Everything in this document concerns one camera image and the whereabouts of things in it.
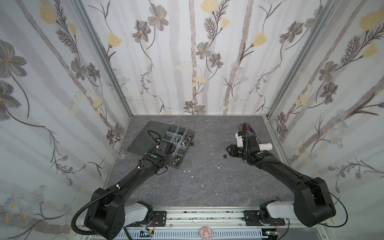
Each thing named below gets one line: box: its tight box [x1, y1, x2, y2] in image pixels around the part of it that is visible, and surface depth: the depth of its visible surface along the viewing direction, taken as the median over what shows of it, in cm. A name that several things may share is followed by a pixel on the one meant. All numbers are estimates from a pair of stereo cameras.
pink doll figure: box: [200, 226, 213, 240], surface depth 69 cm
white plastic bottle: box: [258, 143, 273, 151], surface depth 100 cm
